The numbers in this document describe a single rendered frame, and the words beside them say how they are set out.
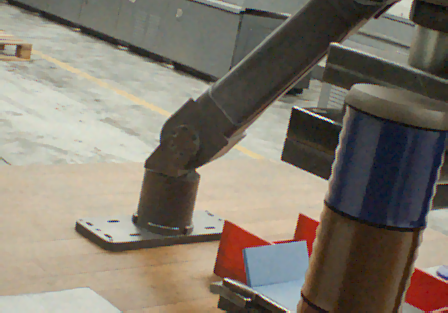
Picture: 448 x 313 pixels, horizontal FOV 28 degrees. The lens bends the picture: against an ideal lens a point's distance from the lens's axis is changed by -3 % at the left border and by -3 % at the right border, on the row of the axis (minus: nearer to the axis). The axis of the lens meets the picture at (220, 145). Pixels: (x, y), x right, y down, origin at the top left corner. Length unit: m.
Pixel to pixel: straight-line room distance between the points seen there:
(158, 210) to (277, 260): 0.31
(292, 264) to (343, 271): 0.42
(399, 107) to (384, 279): 0.06
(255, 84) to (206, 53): 6.82
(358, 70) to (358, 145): 0.29
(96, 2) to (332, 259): 8.95
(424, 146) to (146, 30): 8.19
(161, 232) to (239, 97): 0.17
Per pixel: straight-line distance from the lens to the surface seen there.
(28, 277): 0.86
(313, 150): 0.57
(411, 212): 0.31
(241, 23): 7.51
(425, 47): 0.59
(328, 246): 0.31
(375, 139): 0.30
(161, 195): 1.00
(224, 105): 0.95
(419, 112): 0.30
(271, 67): 0.94
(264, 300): 0.67
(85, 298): 0.78
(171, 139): 0.97
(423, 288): 0.92
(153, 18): 8.40
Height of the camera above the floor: 1.24
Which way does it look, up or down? 13 degrees down
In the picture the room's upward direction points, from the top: 12 degrees clockwise
